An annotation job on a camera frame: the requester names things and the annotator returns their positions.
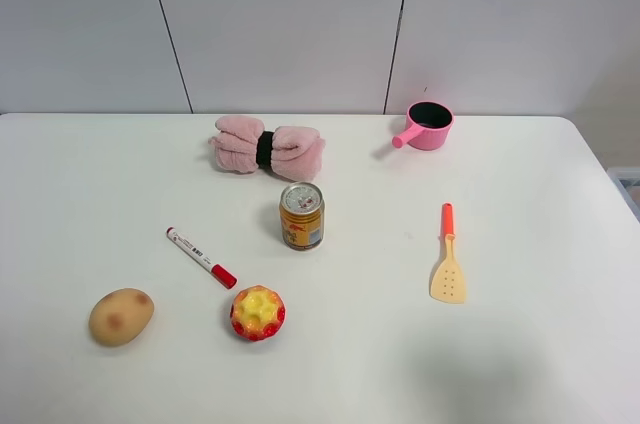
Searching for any red yellow bumpy ball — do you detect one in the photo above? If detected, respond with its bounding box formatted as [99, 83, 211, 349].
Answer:
[229, 285, 286, 342]

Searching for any clear plastic bin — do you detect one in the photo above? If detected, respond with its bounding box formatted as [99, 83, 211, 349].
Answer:
[607, 167, 640, 221]

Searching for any red cap white marker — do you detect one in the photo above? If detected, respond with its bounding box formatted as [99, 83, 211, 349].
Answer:
[166, 227, 237, 289]

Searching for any pink rolled towel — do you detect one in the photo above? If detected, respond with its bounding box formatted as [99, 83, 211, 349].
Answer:
[208, 115, 325, 181]

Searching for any orange handled toy spatula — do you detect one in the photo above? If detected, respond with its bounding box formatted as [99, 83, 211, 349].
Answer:
[430, 203, 467, 304]

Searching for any pink toy saucepan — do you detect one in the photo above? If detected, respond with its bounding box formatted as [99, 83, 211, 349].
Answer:
[392, 101, 454, 151]

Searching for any toy potato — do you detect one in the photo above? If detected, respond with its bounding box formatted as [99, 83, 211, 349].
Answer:
[88, 288, 155, 347]

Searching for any gold drink can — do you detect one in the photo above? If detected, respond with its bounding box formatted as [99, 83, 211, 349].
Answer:
[279, 182, 325, 251]

